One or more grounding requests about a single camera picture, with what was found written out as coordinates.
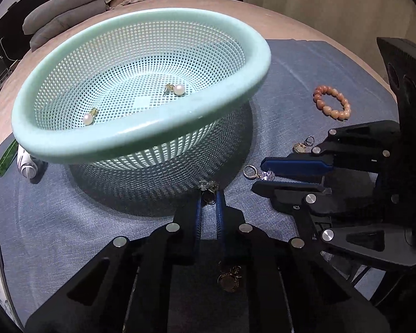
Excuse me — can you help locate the grey pillow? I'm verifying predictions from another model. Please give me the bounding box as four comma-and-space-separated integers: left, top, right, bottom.
22, 0, 108, 52

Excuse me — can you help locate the green jade bar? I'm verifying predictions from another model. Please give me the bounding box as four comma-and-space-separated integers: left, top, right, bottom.
0, 139, 18, 177

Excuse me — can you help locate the clear crystal stud earring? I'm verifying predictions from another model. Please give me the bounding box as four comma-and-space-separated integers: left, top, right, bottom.
198, 180, 220, 205

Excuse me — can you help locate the white small bottle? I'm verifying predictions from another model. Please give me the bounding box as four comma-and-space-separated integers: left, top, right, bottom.
17, 145, 44, 181

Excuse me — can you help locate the mint green plastic basket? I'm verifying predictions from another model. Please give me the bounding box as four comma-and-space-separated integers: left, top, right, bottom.
11, 10, 272, 181

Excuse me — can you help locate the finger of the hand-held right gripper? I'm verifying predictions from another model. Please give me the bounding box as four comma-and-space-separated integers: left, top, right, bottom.
251, 180, 416, 272
261, 120, 402, 178

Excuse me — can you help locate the gold ornate pendant earring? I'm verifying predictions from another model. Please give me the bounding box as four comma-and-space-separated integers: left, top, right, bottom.
218, 262, 242, 292

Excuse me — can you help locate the blue woven cloth mat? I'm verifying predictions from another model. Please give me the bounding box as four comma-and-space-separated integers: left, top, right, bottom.
0, 38, 403, 333

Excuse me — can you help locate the gold hoop crystal drop earring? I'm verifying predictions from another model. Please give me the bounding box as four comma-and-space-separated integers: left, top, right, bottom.
243, 165, 276, 181

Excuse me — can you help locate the orange bead bracelet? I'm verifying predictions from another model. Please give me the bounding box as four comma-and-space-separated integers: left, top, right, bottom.
313, 85, 352, 120

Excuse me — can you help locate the gold round pendant earring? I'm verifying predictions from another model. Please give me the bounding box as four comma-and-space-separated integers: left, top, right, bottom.
293, 136, 315, 155

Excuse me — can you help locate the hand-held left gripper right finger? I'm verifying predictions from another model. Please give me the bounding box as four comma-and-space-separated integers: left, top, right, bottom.
215, 191, 391, 333

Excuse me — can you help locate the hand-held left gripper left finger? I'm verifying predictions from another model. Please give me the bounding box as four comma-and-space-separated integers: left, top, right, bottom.
24, 194, 204, 333

